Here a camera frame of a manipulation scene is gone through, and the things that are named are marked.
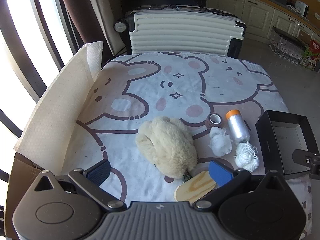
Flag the white yarn bundle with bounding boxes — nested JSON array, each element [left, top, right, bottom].
[[234, 142, 260, 173]]

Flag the clear bottle orange cap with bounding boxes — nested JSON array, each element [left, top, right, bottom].
[[226, 109, 251, 144]]

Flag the cream fluffy plush toy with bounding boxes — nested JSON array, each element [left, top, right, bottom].
[[135, 116, 198, 179]]

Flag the white cotton wad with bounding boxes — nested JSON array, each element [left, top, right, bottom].
[[209, 127, 232, 157]]

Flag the black cardboard box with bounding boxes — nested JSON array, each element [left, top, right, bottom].
[[255, 110, 319, 179]]

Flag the brown tape roll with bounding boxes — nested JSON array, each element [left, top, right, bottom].
[[205, 113, 222, 129]]

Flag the white paper towel sheet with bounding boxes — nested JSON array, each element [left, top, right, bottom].
[[14, 41, 103, 174]]

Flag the bear print bed sheet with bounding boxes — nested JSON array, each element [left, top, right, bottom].
[[60, 51, 313, 238]]

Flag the red green carton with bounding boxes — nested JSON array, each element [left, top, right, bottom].
[[302, 40, 319, 70]]

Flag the pack of water bottles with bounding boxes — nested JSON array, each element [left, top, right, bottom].
[[268, 27, 306, 64]]

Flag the cream kitchen cabinets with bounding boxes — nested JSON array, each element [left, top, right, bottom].
[[206, 0, 319, 43]]

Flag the white toaster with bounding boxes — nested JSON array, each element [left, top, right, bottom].
[[295, 1, 309, 18]]

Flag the white ribbed suitcase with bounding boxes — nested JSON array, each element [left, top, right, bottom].
[[114, 4, 246, 58]]

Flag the brown curtain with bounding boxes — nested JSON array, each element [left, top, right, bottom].
[[63, 0, 112, 60]]

